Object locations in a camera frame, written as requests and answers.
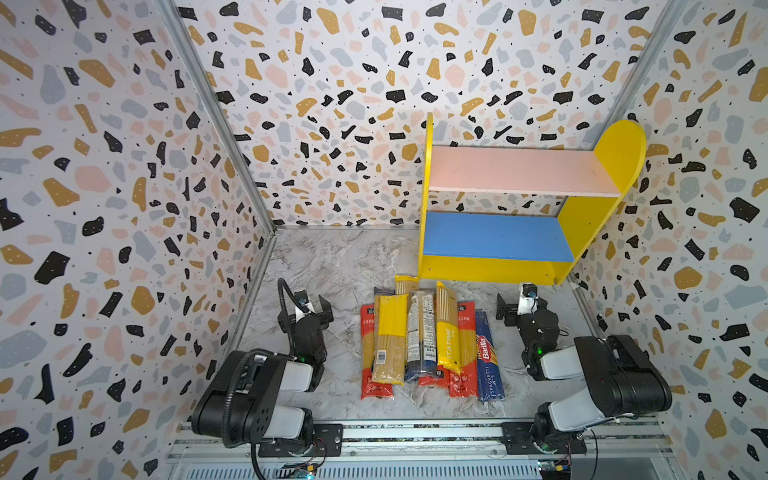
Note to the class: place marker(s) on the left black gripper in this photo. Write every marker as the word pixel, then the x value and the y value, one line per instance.
pixel 306 321

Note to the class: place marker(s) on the blue Barilla spaghetti bag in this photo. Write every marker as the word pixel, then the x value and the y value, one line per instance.
pixel 490 385

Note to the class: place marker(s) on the yellow Pastatime spaghetti bag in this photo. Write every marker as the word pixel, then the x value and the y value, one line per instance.
pixel 447 330

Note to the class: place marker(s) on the red spaghetti bag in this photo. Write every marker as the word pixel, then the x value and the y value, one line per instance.
pixel 369 388
pixel 465 384
pixel 440 380

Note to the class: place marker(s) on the clear printed spaghetti bag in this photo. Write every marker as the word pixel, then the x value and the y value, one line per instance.
pixel 421 348

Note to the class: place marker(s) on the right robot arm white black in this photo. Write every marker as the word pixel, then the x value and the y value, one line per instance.
pixel 620 381

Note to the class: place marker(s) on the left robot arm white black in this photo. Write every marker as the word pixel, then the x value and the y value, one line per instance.
pixel 240 406

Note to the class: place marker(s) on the yellow shelf with coloured boards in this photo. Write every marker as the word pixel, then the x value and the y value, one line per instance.
pixel 492 248

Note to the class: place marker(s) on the yellow label spaghetti bag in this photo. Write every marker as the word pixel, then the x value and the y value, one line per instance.
pixel 390 351

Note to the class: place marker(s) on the yellow spaghetti bag rear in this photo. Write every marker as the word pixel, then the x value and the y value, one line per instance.
pixel 406 284

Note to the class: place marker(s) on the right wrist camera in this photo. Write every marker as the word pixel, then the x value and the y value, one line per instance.
pixel 528 299

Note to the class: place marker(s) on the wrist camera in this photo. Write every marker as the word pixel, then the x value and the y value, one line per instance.
pixel 302 303
pixel 528 299

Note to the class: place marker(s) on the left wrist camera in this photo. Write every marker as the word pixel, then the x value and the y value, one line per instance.
pixel 302 303

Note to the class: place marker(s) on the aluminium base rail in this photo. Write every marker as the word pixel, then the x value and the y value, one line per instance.
pixel 494 449

